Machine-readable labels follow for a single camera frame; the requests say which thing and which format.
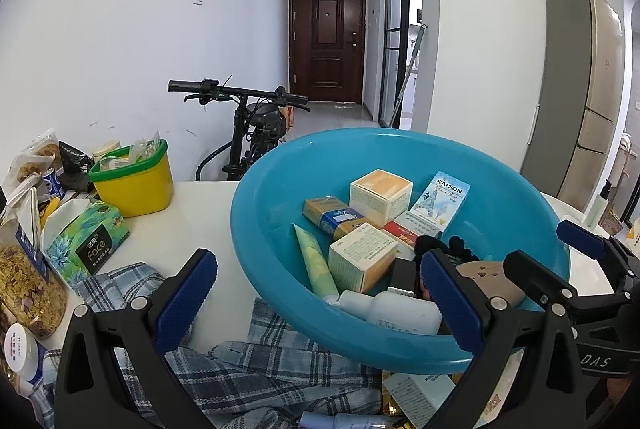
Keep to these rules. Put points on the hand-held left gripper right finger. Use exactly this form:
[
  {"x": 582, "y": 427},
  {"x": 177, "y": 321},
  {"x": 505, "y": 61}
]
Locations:
[{"x": 450, "y": 304}]

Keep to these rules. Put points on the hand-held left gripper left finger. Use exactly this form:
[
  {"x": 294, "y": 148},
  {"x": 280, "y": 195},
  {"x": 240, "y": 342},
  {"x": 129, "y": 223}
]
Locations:
[{"x": 185, "y": 299}]

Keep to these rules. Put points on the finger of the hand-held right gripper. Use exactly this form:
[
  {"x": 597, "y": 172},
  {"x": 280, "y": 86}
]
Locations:
[
  {"x": 580, "y": 239},
  {"x": 535, "y": 274}
]

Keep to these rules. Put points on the tan perforated disc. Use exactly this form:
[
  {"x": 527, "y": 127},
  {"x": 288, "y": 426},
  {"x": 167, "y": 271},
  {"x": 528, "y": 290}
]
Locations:
[{"x": 485, "y": 274}]

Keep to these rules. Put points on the white plastic bottle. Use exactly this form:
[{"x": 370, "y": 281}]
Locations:
[{"x": 395, "y": 311}]

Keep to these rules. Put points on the red white box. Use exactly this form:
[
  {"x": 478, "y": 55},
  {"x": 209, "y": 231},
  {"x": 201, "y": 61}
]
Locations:
[{"x": 407, "y": 234}]

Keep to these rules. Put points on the green cream tube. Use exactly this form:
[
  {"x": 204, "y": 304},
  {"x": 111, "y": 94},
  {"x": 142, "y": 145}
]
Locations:
[{"x": 315, "y": 264}]

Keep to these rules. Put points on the yellow blue box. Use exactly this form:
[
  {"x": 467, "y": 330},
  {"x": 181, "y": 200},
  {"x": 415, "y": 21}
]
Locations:
[{"x": 332, "y": 214}]

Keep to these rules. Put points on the blue plastic basin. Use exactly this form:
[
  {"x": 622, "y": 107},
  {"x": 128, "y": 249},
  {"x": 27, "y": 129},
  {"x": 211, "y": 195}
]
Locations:
[{"x": 325, "y": 169}]

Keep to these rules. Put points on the colourful picture box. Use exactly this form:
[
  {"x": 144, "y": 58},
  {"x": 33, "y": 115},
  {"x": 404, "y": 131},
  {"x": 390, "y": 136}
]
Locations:
[{"x": 610, "y": 221}]

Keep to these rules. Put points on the pale green pump bottle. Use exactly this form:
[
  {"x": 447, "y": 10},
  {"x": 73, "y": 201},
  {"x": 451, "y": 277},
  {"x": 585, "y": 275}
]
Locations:
[{"x": 597, "y": 209}]

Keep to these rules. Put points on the white yellow carton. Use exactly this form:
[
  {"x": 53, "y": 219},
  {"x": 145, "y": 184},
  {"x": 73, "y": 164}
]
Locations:
[{"x": 632, "y": 234}]

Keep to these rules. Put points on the black scrunchie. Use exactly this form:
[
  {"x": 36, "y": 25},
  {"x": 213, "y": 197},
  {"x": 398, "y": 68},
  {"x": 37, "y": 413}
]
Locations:
[{"x": 462, "y": 249}]

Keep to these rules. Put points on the white carton green print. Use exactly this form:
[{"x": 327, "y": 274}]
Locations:
[{"x": 417, "y": 396}]

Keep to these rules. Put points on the white packet orange print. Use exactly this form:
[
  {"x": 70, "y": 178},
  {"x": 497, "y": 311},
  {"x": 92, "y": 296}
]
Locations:
[{"x": 500, "y": 389}]

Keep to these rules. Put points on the blue plaid shirt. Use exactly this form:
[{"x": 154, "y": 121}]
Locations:
[{"x": 250, "y": 374}]

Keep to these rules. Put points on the blue illustrated carton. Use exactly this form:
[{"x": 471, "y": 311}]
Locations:
[{"x": 440, "y": 204}]

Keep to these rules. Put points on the white box yellow side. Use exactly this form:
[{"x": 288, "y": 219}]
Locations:
[{"x": 360, "y": 259}]

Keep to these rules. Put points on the green tissue pack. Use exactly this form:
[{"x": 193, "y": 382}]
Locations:
[{"x": 90, "y": 244}]

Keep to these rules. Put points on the yellow tub green rim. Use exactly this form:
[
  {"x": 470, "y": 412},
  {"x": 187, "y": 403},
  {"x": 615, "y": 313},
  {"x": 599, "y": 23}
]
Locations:
[{"x": 140, "y": 189}]

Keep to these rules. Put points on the gold foil packet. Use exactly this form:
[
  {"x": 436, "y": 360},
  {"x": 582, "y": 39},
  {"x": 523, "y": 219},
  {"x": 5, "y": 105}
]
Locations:
[{"x": 392, "y": 409}]

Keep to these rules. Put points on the cream box orange top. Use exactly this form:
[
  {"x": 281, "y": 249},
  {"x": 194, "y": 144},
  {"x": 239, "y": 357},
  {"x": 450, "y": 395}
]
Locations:
[{"x": 380, "y": 194}]

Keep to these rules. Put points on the pile of clear snack packets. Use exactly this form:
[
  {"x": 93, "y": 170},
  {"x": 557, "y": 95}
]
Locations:
[{"x": 130, "y": 154}]

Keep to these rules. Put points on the grey gold refrigerator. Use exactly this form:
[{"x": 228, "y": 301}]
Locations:
[{"x": 560, "y": 84}]

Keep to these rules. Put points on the dried flower bag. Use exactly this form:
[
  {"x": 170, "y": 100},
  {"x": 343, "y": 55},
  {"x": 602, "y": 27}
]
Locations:
[{"x": 30, "y": 279}]

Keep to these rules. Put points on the light blue tube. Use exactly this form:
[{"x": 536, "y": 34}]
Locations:
[{"x": 345, "y": 421}]

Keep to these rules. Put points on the white jar blue label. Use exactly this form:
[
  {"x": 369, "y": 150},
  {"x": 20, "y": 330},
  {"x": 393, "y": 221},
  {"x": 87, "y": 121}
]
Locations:
[{"x": 22, "y": 349}]

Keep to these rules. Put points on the clear bag blue label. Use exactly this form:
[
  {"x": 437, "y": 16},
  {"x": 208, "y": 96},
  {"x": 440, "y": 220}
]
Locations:
[{"x": 25, "y": 229}]

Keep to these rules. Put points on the blue white packet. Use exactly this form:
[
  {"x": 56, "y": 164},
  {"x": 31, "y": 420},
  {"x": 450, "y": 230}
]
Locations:
[{"x": 52, "y": 181}]

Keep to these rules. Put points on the black snack packet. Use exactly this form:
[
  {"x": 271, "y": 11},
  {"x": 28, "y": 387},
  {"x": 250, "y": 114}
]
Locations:
[{"x": 75, "y": 159}]

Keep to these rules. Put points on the black bicycle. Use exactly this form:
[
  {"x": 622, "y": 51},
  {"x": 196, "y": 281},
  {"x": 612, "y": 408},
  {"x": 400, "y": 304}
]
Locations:
[{"x": 265, "y": 119}]

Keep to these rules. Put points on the clear cookie bag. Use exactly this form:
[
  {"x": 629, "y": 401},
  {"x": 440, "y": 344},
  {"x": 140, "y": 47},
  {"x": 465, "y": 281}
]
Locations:
[{"x": 32, "y": 164}]

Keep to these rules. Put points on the orange bag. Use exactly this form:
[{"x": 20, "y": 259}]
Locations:
[{"x": 287, "y": 116}]

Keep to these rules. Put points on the mop pole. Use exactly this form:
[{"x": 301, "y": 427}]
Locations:
[{"x": 410, "y": 69}]

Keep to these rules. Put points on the black framed glass door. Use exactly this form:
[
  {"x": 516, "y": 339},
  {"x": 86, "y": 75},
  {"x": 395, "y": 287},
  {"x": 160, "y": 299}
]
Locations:
[{"x": 395, "y": 59}]

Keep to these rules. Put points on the brown entrance door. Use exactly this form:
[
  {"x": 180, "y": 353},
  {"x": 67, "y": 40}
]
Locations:
[{"x": 327, "y": 59}]

